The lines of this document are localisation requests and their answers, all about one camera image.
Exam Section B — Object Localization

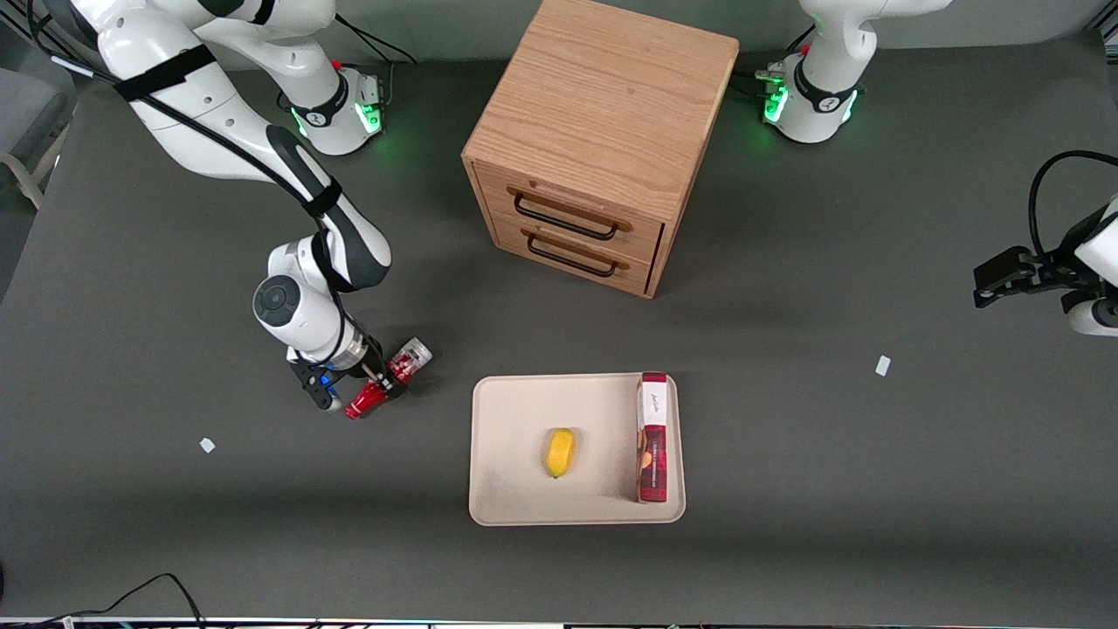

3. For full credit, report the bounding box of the red soda can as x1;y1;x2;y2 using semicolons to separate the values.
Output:
344;336;434;421

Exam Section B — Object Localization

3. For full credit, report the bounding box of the wooden two-drawer cabinet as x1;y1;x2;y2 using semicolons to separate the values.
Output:
461;0;742;301

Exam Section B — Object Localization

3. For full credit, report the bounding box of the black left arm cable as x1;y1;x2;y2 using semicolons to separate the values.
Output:
1028;149;1118;259

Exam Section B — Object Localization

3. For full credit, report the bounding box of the red white snack box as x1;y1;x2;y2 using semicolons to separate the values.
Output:
635;372;670;504

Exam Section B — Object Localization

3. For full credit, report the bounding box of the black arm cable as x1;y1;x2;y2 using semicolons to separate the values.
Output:
24;0;361;368
1028;149;1118;259

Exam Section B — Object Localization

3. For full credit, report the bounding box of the black drawer handle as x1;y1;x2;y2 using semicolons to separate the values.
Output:
513;192;622;242
526;231;619;280

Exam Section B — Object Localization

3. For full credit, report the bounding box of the yellow lemon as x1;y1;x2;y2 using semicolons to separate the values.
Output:
546;427;576;480

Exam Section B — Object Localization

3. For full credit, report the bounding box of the black base cable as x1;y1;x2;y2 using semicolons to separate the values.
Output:
335;12;418;104

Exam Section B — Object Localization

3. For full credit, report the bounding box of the black floor cable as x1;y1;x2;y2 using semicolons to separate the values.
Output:
0;572;207;629

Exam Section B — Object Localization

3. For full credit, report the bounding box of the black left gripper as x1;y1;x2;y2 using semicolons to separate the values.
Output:
973;246;1068;310

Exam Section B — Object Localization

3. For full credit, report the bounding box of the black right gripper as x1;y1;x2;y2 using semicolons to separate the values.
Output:
346;335;408;401

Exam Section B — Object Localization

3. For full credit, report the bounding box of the beige plastic tray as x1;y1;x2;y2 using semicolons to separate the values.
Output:
468;373;687;528

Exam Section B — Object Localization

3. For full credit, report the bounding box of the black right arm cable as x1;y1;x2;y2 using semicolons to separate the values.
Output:
24;0;361;368

